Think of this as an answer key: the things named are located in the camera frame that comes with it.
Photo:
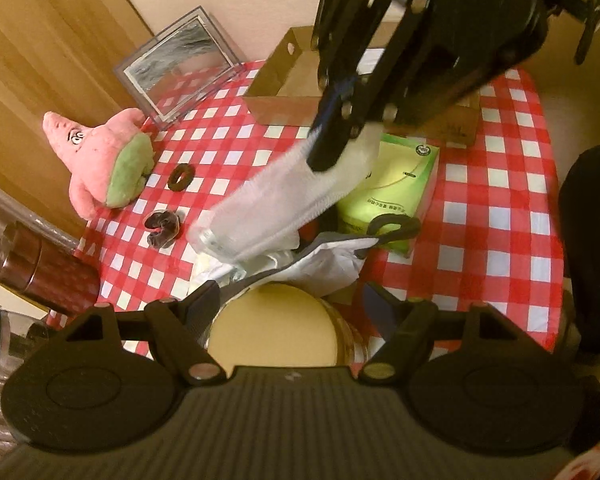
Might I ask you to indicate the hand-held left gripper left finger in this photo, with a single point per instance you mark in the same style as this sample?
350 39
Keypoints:
206 299

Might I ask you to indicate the jar with beige lid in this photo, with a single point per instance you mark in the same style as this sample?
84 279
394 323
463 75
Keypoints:
275 325

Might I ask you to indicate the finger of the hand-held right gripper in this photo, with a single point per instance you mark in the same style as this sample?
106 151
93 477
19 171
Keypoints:
342 20
332 135

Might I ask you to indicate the green tissue pack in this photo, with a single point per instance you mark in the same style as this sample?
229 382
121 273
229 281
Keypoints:
400 175

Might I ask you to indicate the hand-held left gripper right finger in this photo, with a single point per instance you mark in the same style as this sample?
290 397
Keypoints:
380 305

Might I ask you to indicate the dark hair clip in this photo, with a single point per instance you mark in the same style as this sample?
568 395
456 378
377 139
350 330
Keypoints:
160 230

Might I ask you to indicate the wooden panel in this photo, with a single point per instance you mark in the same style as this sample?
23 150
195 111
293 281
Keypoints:
45 45

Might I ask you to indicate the brown cylindrical canister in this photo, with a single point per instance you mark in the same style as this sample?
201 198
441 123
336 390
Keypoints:
45 270

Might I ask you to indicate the pink starfish plush toy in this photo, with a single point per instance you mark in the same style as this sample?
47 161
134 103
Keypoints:
97 155

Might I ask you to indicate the white crumpled cloth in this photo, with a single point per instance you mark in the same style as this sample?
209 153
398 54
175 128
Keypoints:
275 266

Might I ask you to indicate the dark cloth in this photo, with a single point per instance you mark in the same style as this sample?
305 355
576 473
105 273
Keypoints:
592 250

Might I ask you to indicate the cardboard box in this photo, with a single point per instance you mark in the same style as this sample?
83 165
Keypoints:
280 85

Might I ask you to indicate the clear acrylic picture frame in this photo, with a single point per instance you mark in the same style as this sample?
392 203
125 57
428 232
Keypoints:
180 67

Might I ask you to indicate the cream towel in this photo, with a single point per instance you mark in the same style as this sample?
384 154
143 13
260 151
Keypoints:
270 195

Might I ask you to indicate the red checkered tablecloth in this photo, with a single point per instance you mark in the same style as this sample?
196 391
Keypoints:
495 200

